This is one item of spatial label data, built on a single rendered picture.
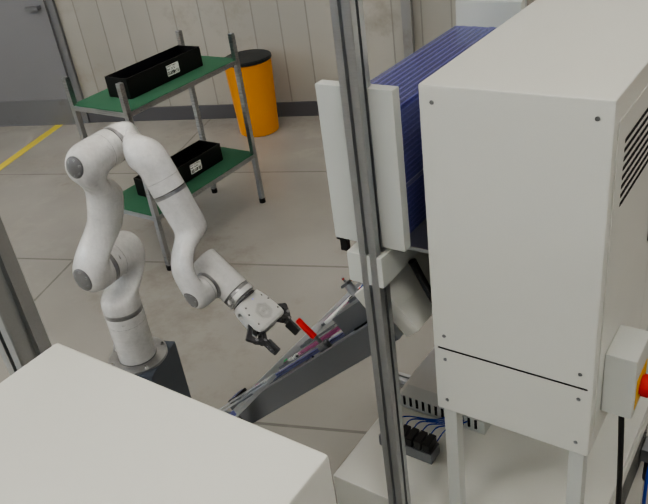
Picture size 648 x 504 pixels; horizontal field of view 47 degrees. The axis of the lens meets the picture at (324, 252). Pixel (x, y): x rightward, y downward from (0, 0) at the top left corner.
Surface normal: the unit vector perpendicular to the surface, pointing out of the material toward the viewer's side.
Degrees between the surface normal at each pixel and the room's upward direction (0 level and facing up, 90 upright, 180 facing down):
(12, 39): 90
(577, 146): 90
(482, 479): 0
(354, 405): 0
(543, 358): 90
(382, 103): 90
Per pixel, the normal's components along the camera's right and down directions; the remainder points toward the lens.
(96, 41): -0.24, 0.52
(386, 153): -0.55, 0.49
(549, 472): -0.12, -0.85
